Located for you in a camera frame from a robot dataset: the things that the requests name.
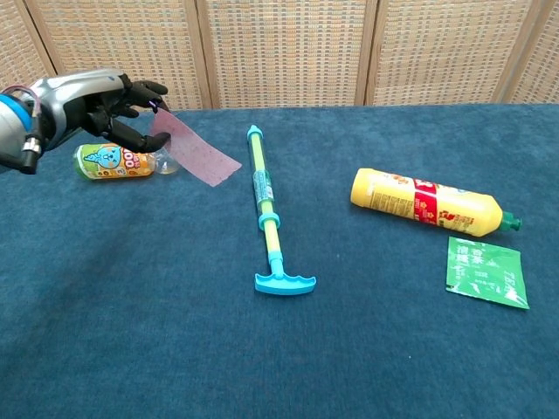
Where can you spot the green tea sachet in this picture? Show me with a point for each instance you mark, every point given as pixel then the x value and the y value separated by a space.
pixel 482 271

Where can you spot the orange Qoo drink bottle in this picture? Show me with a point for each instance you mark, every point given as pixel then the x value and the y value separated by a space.
pixel 111 162

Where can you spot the blue yellow water pump toy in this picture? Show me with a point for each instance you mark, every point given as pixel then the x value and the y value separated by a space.
pixel 267 205

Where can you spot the woven rattan folding screen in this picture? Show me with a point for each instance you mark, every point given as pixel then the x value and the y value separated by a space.
pixel 284 52

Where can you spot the blue tablecloth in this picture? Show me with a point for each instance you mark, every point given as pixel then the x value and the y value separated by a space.
pixel 279 283

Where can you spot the yellow bottle with green cap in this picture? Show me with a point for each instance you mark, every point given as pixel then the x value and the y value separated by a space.
pixel 425 202

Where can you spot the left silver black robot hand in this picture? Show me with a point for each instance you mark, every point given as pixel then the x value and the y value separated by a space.
pixel 87 105

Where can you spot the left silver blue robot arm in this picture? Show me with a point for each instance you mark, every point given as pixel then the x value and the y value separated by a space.
pixel 13 124

